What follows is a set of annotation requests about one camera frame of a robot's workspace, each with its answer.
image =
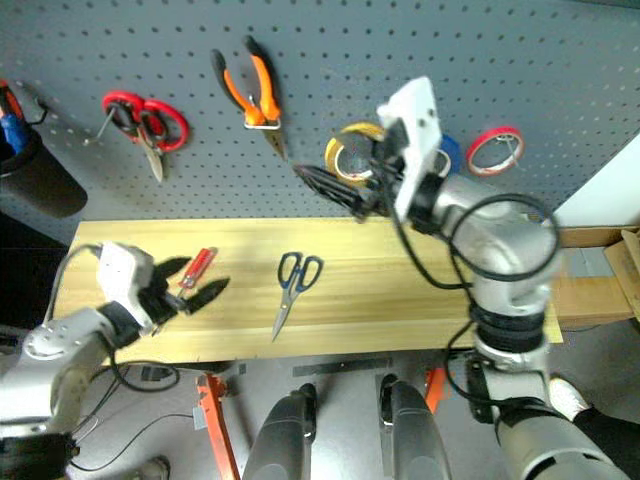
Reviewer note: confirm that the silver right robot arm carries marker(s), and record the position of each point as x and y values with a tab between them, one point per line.
500	245

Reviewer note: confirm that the yellow tape roll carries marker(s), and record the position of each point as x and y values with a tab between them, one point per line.
331	152

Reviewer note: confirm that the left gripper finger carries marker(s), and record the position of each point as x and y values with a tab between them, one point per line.
210	292
172	267

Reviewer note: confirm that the red tape roll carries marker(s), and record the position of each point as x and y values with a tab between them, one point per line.
473	150

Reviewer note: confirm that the white shoe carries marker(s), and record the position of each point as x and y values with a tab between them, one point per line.
567	397

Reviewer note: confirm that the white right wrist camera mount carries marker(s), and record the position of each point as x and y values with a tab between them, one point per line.
417	130

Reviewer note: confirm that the grey perforated pegboard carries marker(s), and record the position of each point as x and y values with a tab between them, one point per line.
450	50

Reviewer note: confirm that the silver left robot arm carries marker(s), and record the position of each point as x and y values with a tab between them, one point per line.
50	350

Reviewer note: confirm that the orange black pliers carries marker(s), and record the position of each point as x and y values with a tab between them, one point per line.
260	80

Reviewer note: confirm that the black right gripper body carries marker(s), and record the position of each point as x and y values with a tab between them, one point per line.
386	170

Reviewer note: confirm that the orange table stand leg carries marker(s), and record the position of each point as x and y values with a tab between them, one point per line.
436	390
217	425

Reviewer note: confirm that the brown cardboard box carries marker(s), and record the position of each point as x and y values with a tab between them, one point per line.
590	300

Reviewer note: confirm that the black cylindrical tool holder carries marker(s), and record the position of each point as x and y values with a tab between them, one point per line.
40	180

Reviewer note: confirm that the blue tape roll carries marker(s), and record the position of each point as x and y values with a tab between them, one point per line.
451	147

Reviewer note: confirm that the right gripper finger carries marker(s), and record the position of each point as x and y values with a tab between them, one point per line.
330	179
347	200

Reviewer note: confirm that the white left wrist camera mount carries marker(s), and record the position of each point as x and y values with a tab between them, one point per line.
120	270

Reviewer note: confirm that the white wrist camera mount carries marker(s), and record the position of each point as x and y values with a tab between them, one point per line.
417	130
120	270

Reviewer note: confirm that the black trouser leg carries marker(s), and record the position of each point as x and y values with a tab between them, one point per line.
610	435

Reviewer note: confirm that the grey shoe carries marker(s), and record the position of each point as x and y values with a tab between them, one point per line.
155	469

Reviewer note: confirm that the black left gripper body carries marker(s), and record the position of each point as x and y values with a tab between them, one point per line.
159	300

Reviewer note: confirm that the silver loop pegboard hook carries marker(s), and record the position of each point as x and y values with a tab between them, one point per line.
252	125

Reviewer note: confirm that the dark grey rounded shape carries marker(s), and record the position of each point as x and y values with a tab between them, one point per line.
412	435
280	440

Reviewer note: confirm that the black metal bar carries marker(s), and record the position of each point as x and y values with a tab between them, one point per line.
340	366

